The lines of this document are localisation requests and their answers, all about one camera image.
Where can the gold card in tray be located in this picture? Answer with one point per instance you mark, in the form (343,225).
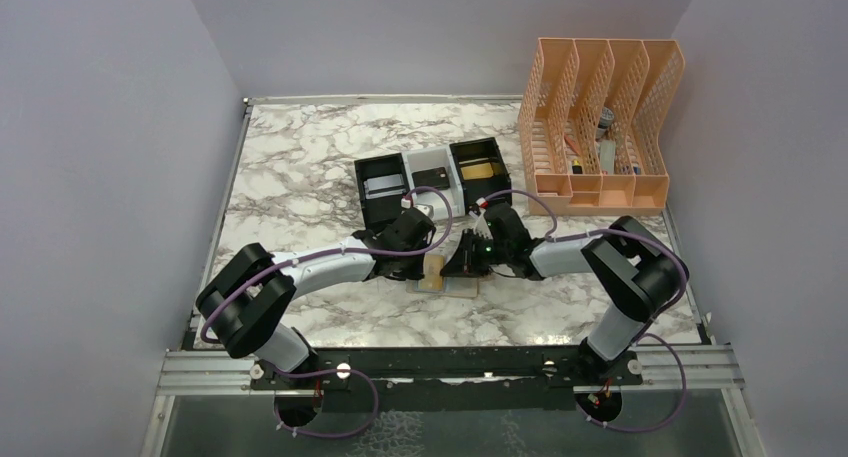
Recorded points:
(479,171)

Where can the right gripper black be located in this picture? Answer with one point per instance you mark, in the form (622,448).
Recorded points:
(463,263)

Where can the orange plastic desk organizer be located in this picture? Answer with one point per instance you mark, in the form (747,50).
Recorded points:
(590,123)

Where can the black metal base rail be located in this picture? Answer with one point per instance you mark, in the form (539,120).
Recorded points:
(355,380)

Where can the silver card in tray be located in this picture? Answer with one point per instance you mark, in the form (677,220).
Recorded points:
(384,186)

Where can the black card in tray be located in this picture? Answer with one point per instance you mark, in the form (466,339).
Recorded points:
(437,178)

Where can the black white card tray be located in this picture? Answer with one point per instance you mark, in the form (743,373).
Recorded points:
(378,213)

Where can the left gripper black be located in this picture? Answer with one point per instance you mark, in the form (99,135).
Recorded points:
(415,272)

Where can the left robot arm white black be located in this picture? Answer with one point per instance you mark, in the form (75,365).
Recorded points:
(243,305)

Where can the grey tape roll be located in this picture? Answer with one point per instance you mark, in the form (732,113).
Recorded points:
(606,119)

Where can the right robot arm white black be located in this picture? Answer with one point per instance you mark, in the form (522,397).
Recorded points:
(641,276)

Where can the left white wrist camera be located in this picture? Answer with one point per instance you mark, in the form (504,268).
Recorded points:
(424,212)

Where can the gold card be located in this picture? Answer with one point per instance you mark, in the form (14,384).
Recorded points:
(432,280)
(479,171)

